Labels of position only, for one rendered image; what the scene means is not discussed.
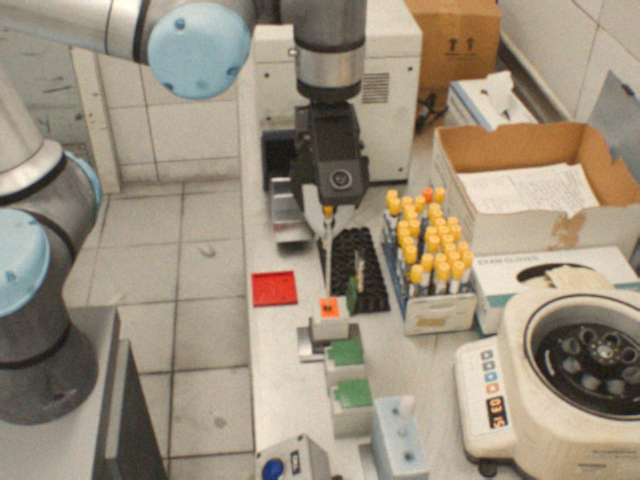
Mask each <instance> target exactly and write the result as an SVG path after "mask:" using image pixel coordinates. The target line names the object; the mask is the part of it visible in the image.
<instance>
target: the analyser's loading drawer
mask: <svg viewBox="0 0 640 480"><path fill-rule="evenodd" d="M291 169H292V167H291V160H290V161H271V162H267V173H268V184H269V194H270V205H271V216H272V225H274V240H275V242H278V241H293V240H309V239H314V231H313V229H312V227H311V226H310V224H309V223H308V221H307V219H306V218H305V216H303V214H302V212H301V210H300V208H299V206H298V204H297V203H296V201H295V199H294V196H293V194H292V191H291V185H290V171H291Z"/></svg>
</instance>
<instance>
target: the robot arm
mask: <svg viewBox="0 0 640 480"><path fill-rule="evenodd" d="M367 9H368V0H0V28H3V29H7V30H10V31H14V32H16V31H17V32H21V33H24V34H28V35H31V36H34V37H37V38H41V39H45V40H48V41H50V40H52V41H55V42H59V43H62V44H66V45H69V46H73V47H76V48H80V49H83V50H87V51H90V52H94V53H95V52H97V53H101V54H104V55H108V56H111V57H115V58H118V59H122V60H125V61H130V62H133V63H137V64H141V65H145V66H147V67H150V69H151V71H152V74H153V75H154V77H155V79H156V80H157V81H158V83H159V84H160V85H163V86H164V87H165V88H166V89H167V90H168V91H170V92H172V93H173V94H174V95H176V96H179V97H181V99H183V98H184V100H187V99H188V101H191V100H207V99H211V98H214V97H217V96H219V95H221V94H223V93H224V92H225V91H227V90H228V89H229V88H230V87H231V85H232V84H233V83H234V82H235V80H236V79H237V77H238V75H239V73H240V71H241V70H242V68H243V67H244V65H245V62H246V60H247V58H249V55H250V50H251V41H252V38H253V35H254V31H255V28H256V26H257V25H271V26H282V25H293V41H294V47H295V48H290V49H289V50H288V56H289V57H294V72H295V75H296V90H297V93H298V94H299V95H300V96H302V97H304V98H306V99H309V100H310V102H309V104H308V105H300V106H294V115H295V146H296V153H297V158H298V159H291V167H292V169H291V171H290V185H291V191H292V194H293V196H294V199H295V201H296V203H297V204H298V206H299V208H300V210H301V212H302V214H303V216H305V218H306V219H307V221H308V223H309V224H310V226H311V227H312V229H313V231H314V232H315V233H316V234H317V235H320V237H322V238H323V239H325V238H326V223H325V210H324V207H332V206H333V207H332V212H333V218H332V220H331V222H330V224H331V227H332V238H335V237H336V236H337V235H338V234H339V233H340V232H341V231H342V230H343V229H344V227H345V225H346V224H347V223H348V221H349V220H351V218H352V217H353V215H354V213H355V211H356V209H358V207H359V205H360V203H361V201H362V199H363V196H364V195H365V193H367V191H368V188H369V184H370V172H369V163H370V159H369V156H362V155H361V151H362V150H364V149H365V146H364V142H363V141H362V140H361V139H360V132H361V129H360V125H359V122H358V118H357V114H356V110H355V106H354V105H353V103H349V102H347V100H350V99H352V98H355V97H357V96H358V95H359V94H360V93H361V91H362V77H363V76H364V75H365V59H366V42H367V39H366V26H367ZM11 83H12V82H11V81H10V79H9V77H8V76H7V74H6V72H5V71H4V69H3V67H2V66H1V64H0V420H2V421H5V422H8V423H11V424H17V425H23V426H32V425H39V424H43V423H47V422H50V421H53V420H56V419H58V418H62V417H64V416H66V415H68V414H69V413H71V412H72V411H74V410H75V409H77V408H78V407H79V406H80V405H81V404H82V403H83V402H85V400H86V399H87V398H88V397H89V396H90V395H91V392H92V390H93V388H94V387H95V384H96V381H97V378H98V374H99V362H98V358H97V355H96V351H95V348H94V346H93V344H92V342H91V341H90V339H88V338H87V337H86V336H85V335H84V334H83V332H81V331H80V330H79V329H78V328H77V327H76V325H75V324H74V323H73V322H72V321H71V319H70V316H69V312H68V309H67V306H66V302H65V299H64V296H63V289H64V285H65V283H66V281H67V279H68V277H69V275H70V273H71V271H72V269H73V266H74V264H75V262H76V260H77V258H78V256H79V254H80V252H81V251H82V249H83V247H84V244H85V242H86V240H87V238H88V236H89V235H90V233H91V232H92V231H93V229H94V227H95V224H96V222H97V219H98V215H99V211H100V208H101V202H102V193H101V188H100V183H99V181H98V178H97V177H96V175H95V173H94V172H93V170H92V169H91V168H90V167H89V166H88V165H87V164H86V162H85V161H84V160H83V159H81V158H79V159H77V158H75V157H74V154H73V153H71V152H68V151H65V150H63V148H62V147H61V146H60V144H59V143H57V142H54V141H50V140H45V139H43V138H42V137H41V135H40V133H39V132H38V130H37V128H36V127H35V125H34V123H33V122H32V120H31V118H30V117H29V112H28V111H27V109H26V107H25V106H24V104H23V102H22V101H21V99H20V97H19V96H18V94H17V92H16V91H15V89H14V87H13V86H12V84H11ZM305 109H308V110H305ZM300 110H304V112H300ZM323 206H324V207H323Z"/></svg>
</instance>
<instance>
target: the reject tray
mask: <svg viewBox="0 0 640 480"><path fill-rule="evenodd" d="M251 287H252V305H253V308H258V307H271V305H285V304H298V298H297V290H296V282H295V274H294V270H282V271H267V272H253V273H251Z"/></svg>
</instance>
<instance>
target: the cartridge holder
mask: <svg viewBox="0 0 640 480"><path fill-rule="evenodd" d="M296 334H297V346H298V356H299V361H314V360H325V348H327V347H331V342H341V340H354V339H360V344H361V348H362V352H363V354H364V350H363V345H362V339H361V333H360V328H359V322H356V324H349V325H348V338H338V339H322V341H314V335H313V327H312V316H311V317H309V326H307V327H296Z"/></svg>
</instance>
